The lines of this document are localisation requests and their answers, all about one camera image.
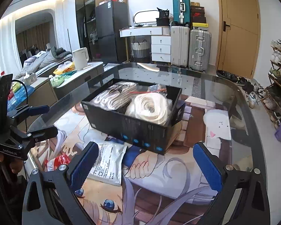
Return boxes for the teal hard suitcase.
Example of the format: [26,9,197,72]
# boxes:
[173,0,191,27]

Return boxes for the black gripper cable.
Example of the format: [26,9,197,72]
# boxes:
[11,79,29,132]

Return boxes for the black bag on desk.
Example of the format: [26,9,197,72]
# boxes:
[156,8,170,26]

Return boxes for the striped woven laundry basket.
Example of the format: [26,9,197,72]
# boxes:
[131,40,150,59]

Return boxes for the white electric kettle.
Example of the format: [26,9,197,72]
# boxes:
[72,47,89,71]

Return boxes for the pile of clothes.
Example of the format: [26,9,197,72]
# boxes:
[13,46,72,79]

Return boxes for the wooden shoe rack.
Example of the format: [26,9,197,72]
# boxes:
[261,39,281,129]

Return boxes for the white rope coil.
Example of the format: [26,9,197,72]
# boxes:
[125,92,174,127]

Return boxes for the yellow snack bag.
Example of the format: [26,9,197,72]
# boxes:
[53,61,75,75]

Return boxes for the oval desk mirror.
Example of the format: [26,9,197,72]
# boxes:
[132,10,159,26]

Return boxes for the grey low cabinet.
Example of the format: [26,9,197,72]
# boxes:
[27,62,104,107]

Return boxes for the white bin black liner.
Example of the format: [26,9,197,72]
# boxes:
[212,70,238,103]

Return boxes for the red white balloon glue bag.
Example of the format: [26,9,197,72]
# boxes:
[44,153,70,172]

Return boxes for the wooden door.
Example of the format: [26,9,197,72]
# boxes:
[217,0,261,79]

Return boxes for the black refrigerator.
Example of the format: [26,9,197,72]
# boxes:
[95,1,129,63]

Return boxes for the clear zip bag red strip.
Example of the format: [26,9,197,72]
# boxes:
[130,84,167,97]

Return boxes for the stacked shoe boxes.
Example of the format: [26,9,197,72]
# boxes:
[191,2,209,31]

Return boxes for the white printed plastic packet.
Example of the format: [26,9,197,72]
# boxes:
[88,141,127,186]

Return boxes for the black storage box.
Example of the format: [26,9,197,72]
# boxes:
[81,79,185,155]

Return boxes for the white hard suitcase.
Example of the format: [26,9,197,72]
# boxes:
[170,26,190,68]

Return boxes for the dark glass wardrobe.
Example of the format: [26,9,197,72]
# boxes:
[75,0,105,61]

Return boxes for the white desk with drawers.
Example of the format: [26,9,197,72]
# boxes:
[119,26,171,63]

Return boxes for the green snack bag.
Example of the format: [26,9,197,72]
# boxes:
[49,75,65,88]

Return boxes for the bagged white cords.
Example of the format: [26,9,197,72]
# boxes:
[91,81,139,111]

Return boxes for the silver aluminium suitcase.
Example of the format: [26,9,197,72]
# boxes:
[188,29,212,72]

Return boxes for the left human hand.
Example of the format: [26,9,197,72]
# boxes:
[0,153,23,174]

